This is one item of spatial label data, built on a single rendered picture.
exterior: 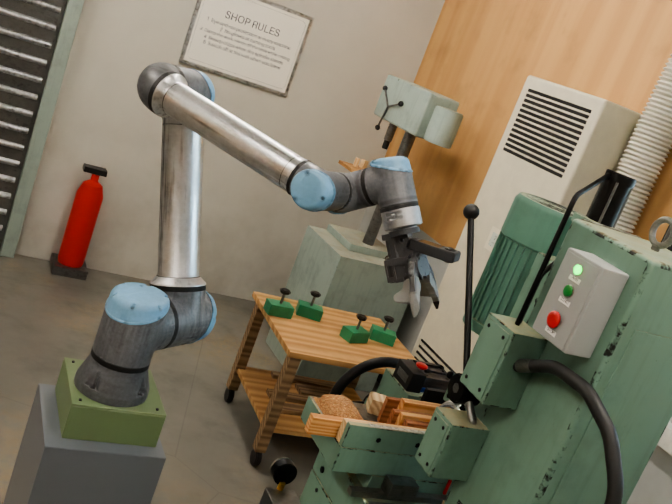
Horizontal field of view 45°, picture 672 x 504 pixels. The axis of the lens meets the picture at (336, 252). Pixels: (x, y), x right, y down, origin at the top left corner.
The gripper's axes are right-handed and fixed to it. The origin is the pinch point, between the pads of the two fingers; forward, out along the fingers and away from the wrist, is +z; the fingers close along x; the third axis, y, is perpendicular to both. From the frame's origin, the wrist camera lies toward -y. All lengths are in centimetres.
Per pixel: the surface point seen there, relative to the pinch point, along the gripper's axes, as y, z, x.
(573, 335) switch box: -39, 5, 36
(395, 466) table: 9.1, 30.4, 14.6
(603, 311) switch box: -44, 2, 34
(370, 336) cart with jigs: 84, 17, -143
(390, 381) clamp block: 16.9, 15.7, -8.4
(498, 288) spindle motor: -19.4, -3.5, 8.3
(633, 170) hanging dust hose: -34, -28, -144
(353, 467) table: 15.1, 27.8, 22.3
